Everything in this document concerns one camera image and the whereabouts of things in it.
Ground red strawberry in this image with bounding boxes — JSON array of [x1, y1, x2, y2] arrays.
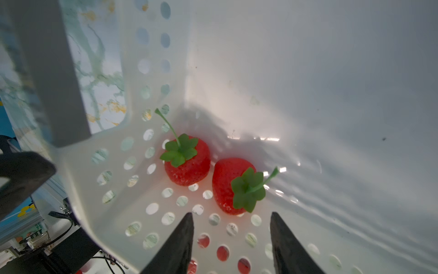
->
[[155, 108, 211, 187], [212, 158, 279, 215]]

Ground clear plastic clamshell container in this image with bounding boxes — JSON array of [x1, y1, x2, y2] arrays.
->
[[187, 233, 252, 274]]

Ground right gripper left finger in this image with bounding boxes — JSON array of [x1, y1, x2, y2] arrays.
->
[[140, 213, 195, 274]]

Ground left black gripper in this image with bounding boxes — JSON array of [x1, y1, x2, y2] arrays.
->
[[1, 135, 57, 219]]

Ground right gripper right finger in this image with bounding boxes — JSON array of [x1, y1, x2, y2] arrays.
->
[[270, 212, 324, 274]]

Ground aluminium front frame rail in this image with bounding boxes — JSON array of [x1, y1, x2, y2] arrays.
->
[[0, 177, 79, 261]]

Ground white perforated plastic basket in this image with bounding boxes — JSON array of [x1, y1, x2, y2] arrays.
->
[[0, 0, 438, 274]]

